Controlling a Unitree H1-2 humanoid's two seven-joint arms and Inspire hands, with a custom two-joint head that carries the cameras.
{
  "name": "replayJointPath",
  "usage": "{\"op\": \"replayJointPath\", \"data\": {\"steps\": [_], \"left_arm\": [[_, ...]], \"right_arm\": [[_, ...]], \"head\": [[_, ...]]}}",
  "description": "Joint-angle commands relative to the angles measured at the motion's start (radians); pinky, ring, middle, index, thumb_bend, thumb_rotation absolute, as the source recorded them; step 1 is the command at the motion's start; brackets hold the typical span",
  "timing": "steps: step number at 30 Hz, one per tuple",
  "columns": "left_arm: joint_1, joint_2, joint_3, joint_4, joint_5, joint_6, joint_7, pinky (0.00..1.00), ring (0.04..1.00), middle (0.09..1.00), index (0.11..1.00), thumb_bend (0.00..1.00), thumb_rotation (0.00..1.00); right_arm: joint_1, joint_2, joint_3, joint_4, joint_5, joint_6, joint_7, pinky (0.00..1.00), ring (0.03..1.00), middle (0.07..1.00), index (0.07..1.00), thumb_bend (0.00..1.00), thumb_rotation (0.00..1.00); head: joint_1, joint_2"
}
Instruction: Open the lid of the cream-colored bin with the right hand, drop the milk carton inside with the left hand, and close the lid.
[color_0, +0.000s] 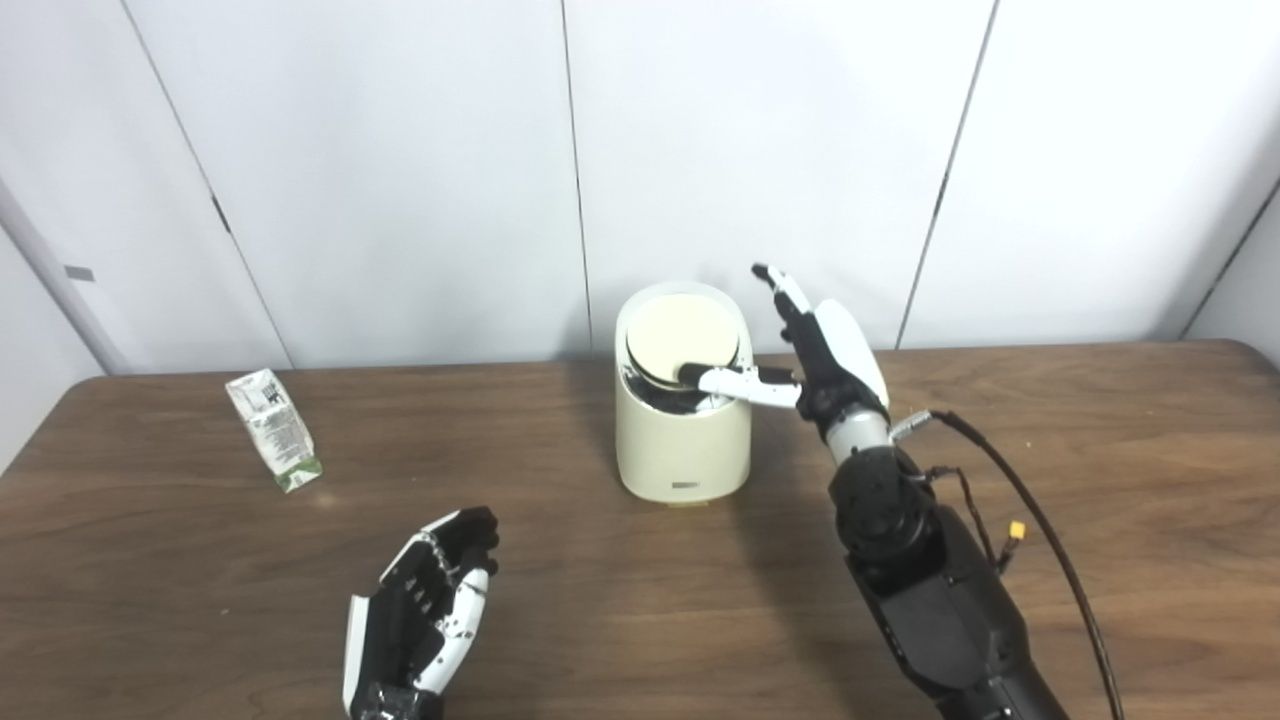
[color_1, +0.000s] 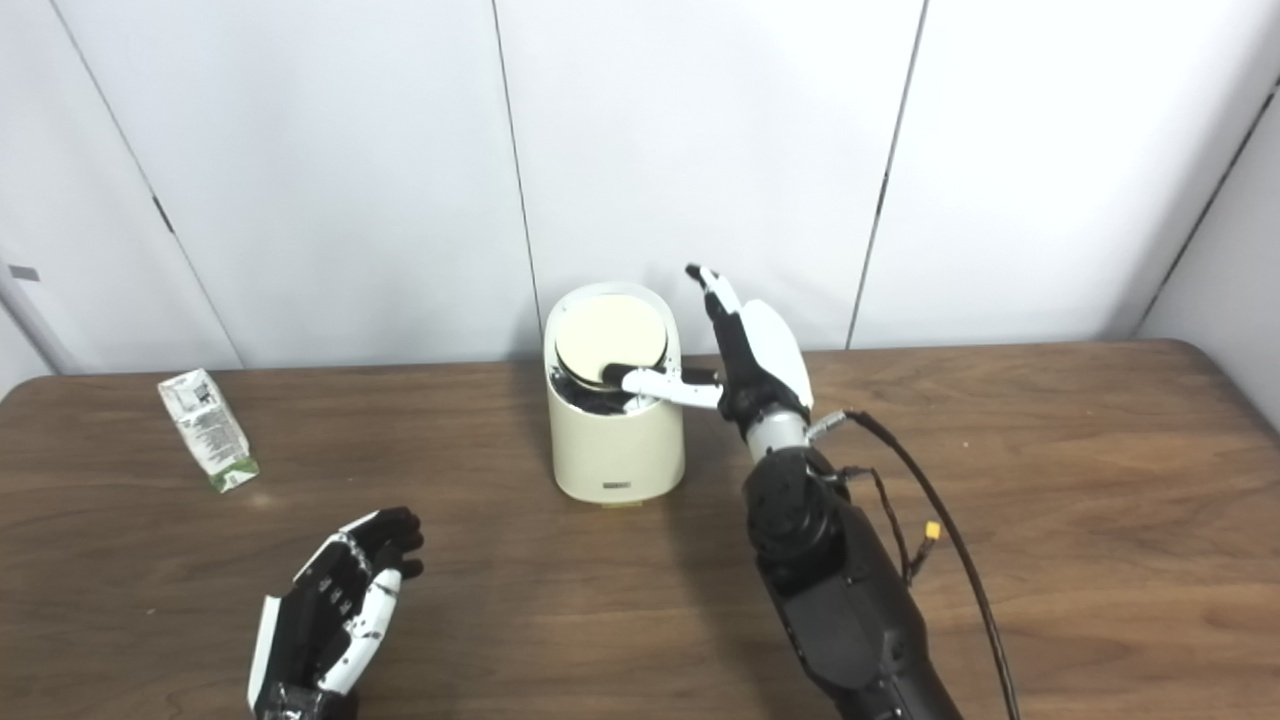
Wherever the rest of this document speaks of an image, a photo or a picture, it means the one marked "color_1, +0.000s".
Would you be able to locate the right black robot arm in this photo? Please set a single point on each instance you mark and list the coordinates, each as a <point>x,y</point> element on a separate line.
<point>840,590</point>

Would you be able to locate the white green milk carton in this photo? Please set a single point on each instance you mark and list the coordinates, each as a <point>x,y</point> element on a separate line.
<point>205,430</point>

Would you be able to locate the cream round bin lid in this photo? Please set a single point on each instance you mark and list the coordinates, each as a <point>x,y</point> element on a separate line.
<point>600,335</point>

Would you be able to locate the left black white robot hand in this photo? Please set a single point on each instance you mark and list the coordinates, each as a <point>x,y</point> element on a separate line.
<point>310,620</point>

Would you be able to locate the cream-colored bin body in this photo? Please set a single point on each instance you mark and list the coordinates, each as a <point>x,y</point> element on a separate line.
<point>615,450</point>

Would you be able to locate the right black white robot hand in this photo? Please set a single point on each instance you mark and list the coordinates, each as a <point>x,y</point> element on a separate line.
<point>765,360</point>

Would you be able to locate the black bin liner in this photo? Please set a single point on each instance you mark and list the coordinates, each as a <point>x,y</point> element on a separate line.
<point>598,403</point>

